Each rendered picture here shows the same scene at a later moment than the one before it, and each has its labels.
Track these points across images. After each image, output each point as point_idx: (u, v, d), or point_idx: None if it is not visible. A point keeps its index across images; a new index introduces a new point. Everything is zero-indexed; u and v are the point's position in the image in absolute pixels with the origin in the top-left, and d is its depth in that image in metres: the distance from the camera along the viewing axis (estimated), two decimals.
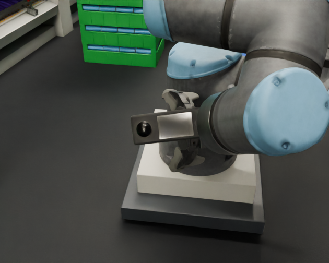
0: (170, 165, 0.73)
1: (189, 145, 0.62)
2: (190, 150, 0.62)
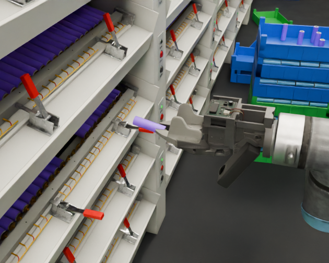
0: (167, 129, 0.75)
1: None
2: None
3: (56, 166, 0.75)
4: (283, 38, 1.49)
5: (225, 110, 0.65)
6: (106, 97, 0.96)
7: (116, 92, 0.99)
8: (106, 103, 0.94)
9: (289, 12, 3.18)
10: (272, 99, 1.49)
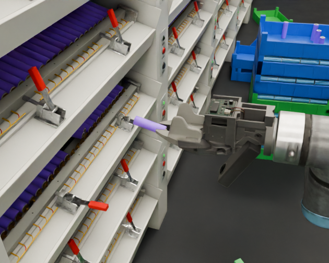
0: (167, 129, 0.75)
1: None
2: None
3: (61, 159, 0.77)
4: (284, 36, 1.50)
5: (225, 109, 0.66)
6: (109, 93, 0.97)
7: (119, 88, 1.00)
8: (109, 98, 0.95)
9: (289, 11, 3.19)
10: (272, 97, 1.50)
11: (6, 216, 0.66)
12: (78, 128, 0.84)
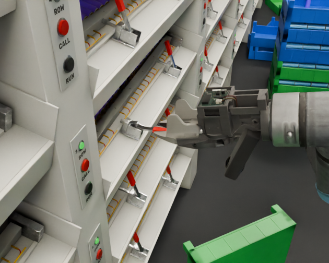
0: None
1: None
2: None
3: (115, 92, 0.82)
4: (308, 6, 1.55)
5: (217, 99, 0.65)
6: None
7: None
8: None
9: None
10: (297, 64, 1.55)
11: None
12: None
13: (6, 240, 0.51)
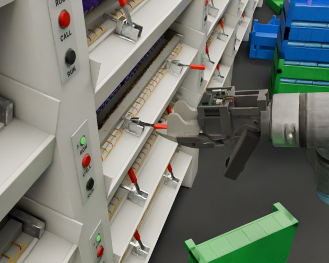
0: (166, 129, 0.75)
1: None
2: None
3: (116, 88, 0.82)
4: (309, 3, 1.55)
5: (217, 99, 0.65)
6: None
7: None
8: None
9: None
10: (298, 62, 1.55)
11: None
12: None
13: (6, 237, 0.51)
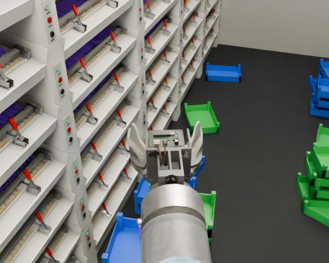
0: None
1: (186, 181, 0.64)
2: (190, 178, 0.65)
3: None
4: (141, 237, 1.40)
5: (157, 140, 0.60)
6: None
7: None
8: None
9: (224, 102, 3.10)
10: None
11: None
12: None
13: None
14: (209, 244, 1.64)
